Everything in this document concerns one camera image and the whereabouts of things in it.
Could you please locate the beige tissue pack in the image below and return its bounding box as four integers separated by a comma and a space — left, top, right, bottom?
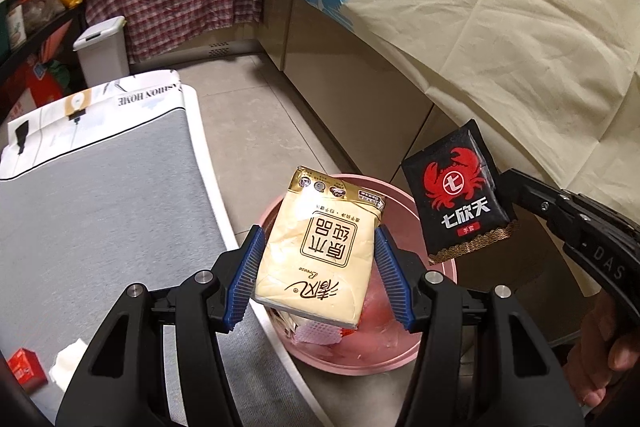
254, 167, 386, 329

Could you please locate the white foam net sleeve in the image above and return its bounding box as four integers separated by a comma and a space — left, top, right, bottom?
294, 319, 343, 346

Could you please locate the black crab snack packet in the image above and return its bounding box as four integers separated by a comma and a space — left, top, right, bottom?
401, 119, 516, 263

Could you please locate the white paper box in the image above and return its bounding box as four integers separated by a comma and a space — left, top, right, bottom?
49, 338, 88, 392

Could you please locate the white small trash bin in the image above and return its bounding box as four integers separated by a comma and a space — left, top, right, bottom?
73, 15, 129, 88

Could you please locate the person's right hand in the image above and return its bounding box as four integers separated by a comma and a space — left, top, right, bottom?
563, 291, 639, 407

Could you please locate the grey table mat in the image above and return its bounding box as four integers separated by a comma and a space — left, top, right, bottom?
0, 67, 237, 425

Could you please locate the red cigarette box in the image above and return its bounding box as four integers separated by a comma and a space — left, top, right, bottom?
8, 348, 48, 393

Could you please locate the cream cloth sheet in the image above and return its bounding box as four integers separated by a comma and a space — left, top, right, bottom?
341, 0, 639, 218

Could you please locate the black shelf rack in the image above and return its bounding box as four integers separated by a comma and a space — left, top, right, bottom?
0, 0, 91, 118

